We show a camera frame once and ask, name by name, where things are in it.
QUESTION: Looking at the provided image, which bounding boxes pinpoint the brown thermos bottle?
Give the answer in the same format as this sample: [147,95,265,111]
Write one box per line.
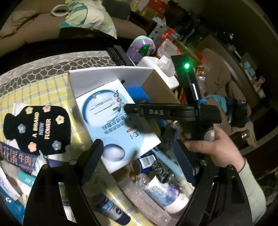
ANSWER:
[230,129,251,150]

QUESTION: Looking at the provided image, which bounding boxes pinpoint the dark blue cream tube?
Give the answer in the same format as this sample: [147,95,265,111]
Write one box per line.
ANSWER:
[96,196,131,225]

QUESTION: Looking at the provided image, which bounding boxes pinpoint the pink clear plastic bottle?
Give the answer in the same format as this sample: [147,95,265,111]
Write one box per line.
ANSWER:
[117,176,172,225]

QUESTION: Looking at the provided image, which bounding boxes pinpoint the person's right hand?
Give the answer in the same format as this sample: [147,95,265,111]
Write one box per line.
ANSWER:
[186,126,246,173]

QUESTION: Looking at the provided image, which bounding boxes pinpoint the blue white face mask box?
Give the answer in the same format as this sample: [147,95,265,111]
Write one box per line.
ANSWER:
[76,79,161,173]

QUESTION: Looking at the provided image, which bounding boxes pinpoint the floral print pillow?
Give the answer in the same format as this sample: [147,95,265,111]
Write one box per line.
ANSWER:
[52,0,118,38]

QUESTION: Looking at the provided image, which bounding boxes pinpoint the beige armchair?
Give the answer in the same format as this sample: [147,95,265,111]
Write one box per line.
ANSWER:
[201,47,258,149]

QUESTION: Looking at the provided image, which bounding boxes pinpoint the brown sofa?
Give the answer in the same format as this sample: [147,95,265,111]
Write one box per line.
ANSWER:
[0,0,150,57]

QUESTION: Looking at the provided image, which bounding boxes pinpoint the white blue carton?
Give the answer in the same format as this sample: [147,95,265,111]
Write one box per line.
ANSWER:
[0,167,27,201]

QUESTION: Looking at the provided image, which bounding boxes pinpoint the black flower print pouch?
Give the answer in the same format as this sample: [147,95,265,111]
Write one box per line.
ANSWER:
[3,105,71,156]

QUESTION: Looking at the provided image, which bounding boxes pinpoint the white tissue box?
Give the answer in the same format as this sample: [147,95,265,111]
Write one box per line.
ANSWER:
[136,55,179,88]

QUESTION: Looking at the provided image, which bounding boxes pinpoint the white cup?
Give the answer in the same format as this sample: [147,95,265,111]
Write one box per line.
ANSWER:
[51,4,70,17]

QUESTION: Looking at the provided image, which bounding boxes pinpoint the white bottle blue label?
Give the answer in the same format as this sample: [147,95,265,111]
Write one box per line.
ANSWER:
[145,174,190,215]

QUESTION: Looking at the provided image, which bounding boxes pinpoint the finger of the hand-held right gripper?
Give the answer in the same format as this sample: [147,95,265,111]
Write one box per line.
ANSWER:
[123,103,143,116]

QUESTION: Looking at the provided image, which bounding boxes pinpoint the light blue tube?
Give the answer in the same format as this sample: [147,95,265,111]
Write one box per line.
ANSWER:
[152,147,187,182]

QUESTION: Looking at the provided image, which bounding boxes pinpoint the dark blue snack packet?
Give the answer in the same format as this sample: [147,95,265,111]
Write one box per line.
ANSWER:
[0,141,38,172]

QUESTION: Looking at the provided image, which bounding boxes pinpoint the white cardboard box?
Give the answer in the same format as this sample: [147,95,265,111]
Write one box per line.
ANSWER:
[68,66,181,139]

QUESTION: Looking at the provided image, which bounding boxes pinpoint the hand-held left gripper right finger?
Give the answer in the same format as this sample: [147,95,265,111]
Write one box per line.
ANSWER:
[174,139,257,226]

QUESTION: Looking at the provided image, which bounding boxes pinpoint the purple round container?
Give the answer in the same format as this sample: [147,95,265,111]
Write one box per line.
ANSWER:
[126,35,157,63]

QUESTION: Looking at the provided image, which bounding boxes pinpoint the red snack packet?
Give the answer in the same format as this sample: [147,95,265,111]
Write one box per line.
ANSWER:
[156,28,181,59]

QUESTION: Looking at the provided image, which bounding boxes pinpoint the black patterned hair scrunchie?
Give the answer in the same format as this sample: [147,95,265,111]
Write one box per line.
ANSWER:
[152,161,181,190]

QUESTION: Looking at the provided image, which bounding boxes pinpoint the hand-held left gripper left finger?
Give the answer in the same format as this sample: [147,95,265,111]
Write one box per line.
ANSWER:
[23,139,104,226]

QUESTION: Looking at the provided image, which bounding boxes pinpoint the person's right forearm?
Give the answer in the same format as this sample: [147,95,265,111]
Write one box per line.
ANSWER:
[238,160,267,218]

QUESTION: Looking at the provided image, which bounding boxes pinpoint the dark blue clothes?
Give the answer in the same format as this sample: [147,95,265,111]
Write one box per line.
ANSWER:
[206,94,253,129]

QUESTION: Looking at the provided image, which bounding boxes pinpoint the black remote control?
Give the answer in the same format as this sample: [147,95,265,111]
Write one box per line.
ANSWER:
[107,45,135,67]

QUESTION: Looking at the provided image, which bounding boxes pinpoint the small blue label can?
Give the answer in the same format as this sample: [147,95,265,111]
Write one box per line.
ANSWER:
[136,152,157,172]

